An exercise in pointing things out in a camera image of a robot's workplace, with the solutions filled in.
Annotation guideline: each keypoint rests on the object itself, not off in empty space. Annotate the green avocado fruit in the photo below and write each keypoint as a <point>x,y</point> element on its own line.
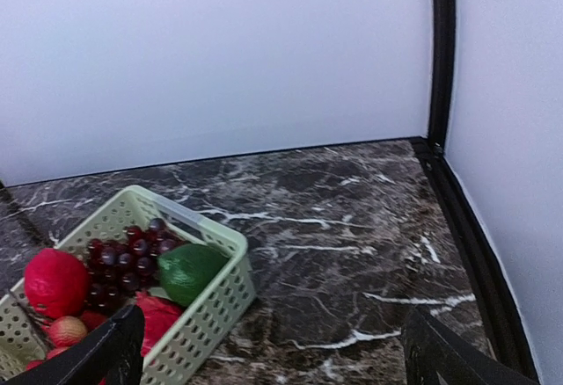
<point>186,271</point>

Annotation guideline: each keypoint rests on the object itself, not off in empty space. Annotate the black table edge rail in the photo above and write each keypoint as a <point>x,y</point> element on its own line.
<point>503,324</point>

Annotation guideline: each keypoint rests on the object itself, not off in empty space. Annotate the dark purple grape bunch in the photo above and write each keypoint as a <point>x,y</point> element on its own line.
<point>121,266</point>

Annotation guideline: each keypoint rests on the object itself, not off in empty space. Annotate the large red fruit left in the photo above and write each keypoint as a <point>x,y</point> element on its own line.
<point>56,284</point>

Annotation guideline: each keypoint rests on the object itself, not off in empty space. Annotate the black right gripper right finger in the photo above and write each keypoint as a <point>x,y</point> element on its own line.
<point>434,354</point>

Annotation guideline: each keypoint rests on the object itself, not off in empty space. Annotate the black right corner frame post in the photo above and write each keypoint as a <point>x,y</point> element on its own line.
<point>444,53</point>

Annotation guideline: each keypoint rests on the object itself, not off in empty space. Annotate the pale green perforated basket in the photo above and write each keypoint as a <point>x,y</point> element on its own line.
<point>200,329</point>

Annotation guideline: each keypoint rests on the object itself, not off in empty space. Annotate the large red fruit right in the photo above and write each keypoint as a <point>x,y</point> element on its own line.
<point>159,316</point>

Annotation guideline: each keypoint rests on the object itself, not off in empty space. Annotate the large red fruit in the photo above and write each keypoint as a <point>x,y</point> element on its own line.
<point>159,316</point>
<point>56,284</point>

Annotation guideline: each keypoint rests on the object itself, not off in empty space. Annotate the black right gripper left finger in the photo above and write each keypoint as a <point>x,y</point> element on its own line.
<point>111,354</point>

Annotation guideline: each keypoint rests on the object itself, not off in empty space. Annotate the bunch of small peaches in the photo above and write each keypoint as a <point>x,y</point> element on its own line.
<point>67,331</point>

